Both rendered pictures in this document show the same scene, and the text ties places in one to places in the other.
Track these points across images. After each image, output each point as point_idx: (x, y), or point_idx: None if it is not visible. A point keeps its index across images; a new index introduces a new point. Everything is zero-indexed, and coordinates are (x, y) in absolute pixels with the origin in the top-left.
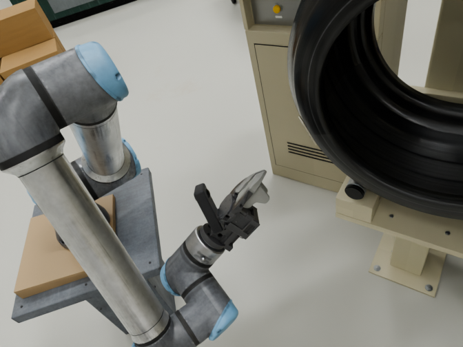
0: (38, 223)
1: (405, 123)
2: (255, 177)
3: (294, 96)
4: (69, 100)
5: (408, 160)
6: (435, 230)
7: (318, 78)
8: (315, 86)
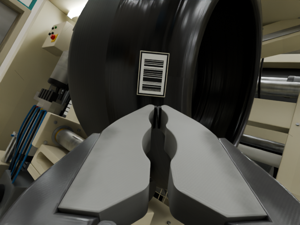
0: None
1: None
2: (175, 110)
3: (170, 11)
4: None
5: None
6: (163, 224)
7: (214, 5)
8: (209, 11)
